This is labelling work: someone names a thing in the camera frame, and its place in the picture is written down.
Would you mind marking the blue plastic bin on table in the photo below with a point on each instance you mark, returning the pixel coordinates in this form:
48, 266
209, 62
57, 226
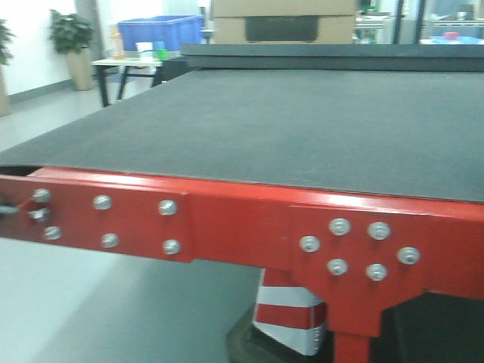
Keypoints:
173, 30

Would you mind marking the red white traffic cone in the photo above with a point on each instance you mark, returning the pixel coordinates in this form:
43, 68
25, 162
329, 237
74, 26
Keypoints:
287, 323

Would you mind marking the blue and green cup stack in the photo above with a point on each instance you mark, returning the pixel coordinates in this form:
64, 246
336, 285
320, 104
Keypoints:
160, 51

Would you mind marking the folding table with black legs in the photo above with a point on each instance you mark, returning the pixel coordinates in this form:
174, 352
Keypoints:
102, 66

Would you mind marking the large cardboard box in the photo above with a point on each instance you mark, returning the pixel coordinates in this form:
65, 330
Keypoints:
284, 21

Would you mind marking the white paper cup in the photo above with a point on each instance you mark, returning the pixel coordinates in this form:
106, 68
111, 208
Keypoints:
145, 50

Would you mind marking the orange drink bottle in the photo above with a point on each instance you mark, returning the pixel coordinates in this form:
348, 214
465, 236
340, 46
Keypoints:
116, 42

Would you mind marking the black vertical pole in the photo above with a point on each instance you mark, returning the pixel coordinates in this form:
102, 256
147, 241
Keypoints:
398, 22

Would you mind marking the potted green plant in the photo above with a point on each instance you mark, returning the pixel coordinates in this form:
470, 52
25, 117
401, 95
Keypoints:
71, 36

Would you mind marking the pink block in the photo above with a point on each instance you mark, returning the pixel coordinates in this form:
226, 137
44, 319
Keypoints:
451, 35

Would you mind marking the red metal table frame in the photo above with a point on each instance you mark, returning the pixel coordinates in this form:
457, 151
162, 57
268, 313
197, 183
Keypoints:
360, 253

